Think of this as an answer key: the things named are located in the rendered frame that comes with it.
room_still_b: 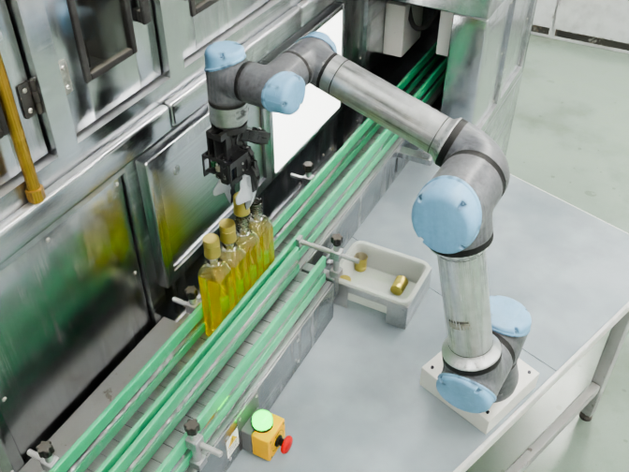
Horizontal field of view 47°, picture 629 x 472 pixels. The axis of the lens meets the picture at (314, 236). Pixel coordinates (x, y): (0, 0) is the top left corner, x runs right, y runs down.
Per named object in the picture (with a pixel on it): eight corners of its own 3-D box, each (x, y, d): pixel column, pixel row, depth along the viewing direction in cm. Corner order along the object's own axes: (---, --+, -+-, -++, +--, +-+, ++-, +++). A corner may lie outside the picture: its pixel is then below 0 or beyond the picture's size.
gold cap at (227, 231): (226, 231, 158) (224, 215, 155) (240, 236, 157) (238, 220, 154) (216, 241, 156) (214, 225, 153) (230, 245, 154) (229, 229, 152)
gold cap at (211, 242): (213, 261, 151) (212, 245, 148) (200, 256, 152) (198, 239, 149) (224, 252, 153) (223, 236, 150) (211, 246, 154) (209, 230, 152)
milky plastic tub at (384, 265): (355, 261, 205) (356, 237, 200) (430, 287, 197) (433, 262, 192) (327, 300, 193) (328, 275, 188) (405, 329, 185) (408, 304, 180)
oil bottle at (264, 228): (256, 274, 182) (252, 207, 169) (276, 282, 180) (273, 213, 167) (245, 288, 179) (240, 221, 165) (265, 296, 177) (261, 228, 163)
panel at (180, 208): (334, 107, 226) (336, 0, 204) (343, 109, 225) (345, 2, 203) (157, 285, 165) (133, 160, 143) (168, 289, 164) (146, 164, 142)
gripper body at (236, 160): (202, 178, 148) (197, 126, 140) (228, 159, 154) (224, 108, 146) (232, 190, 145) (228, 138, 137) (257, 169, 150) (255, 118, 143)
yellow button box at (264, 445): (258, 426, 163) (256, 405, 159) (287, 439, 161) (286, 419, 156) (241, 449, 159) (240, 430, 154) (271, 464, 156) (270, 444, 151)
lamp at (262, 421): (258, 412, 157) (258, 404, 155) (277, 420, 156) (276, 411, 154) (248, 427, 154) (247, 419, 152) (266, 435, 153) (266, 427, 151)
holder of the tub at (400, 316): (338, 257, 207) (338, 236, 202) (429, 288, 197) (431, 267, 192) (310, 294, 196) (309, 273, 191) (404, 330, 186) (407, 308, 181)
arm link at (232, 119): (224, 88, 143) (257, 98, 140) (225, 109, 146) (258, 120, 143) (199, 104, 138) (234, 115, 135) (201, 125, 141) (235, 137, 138)
